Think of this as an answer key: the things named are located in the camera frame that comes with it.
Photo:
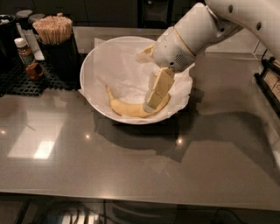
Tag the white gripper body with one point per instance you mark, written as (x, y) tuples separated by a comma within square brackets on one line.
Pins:
[(172, 52)]

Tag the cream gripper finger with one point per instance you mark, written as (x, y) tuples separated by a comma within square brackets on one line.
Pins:
[(146, 55), (160, 84)]

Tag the yellow banana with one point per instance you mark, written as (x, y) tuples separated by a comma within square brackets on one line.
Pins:
[(133, 109)]

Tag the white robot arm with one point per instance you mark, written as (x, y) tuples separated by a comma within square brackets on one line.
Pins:
[(204, 25)]

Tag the white bowl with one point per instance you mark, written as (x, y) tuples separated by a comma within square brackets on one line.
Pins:
[(87, 76)]

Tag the white paper liner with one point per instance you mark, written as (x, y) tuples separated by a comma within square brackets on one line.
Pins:
[(122, 70)]

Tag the black chopstick holder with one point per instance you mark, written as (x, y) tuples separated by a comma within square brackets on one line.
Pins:
[(64, 58)]

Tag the bundle of wooden chopsticks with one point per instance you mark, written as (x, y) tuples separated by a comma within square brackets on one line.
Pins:
[(54, 30)]

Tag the white flat packet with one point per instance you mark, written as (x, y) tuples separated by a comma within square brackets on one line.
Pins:
[(32, 42)]

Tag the small brown sauce bottle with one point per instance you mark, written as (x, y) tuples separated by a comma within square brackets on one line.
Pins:
[(34, 71)]

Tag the dark lidded jar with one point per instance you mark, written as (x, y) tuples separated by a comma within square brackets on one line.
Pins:
[(22, 17), (35, 17)]

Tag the small white-capped sauce bottle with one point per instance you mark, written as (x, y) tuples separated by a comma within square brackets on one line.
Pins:
[(24, 51)]

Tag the black grid mat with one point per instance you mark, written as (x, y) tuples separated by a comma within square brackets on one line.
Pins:
[(15, 81)]

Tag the black container at left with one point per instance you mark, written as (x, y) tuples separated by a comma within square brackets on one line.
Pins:
[(8, 49)]

